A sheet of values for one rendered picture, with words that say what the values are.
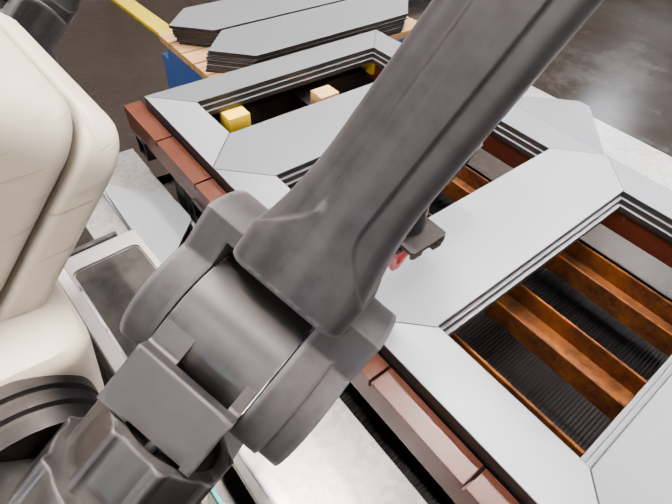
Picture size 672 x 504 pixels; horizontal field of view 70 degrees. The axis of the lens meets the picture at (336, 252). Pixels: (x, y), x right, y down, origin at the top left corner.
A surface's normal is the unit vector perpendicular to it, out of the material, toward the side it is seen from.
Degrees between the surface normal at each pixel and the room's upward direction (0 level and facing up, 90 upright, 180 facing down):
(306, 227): 61
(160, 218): 0
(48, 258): 90
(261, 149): 0
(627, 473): 0
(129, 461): 41
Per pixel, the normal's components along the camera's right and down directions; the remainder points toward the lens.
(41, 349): 0.43, -0.48
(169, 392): -0.07, 0.01
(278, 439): -0.31, 0.28
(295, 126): 0.06, -0.68
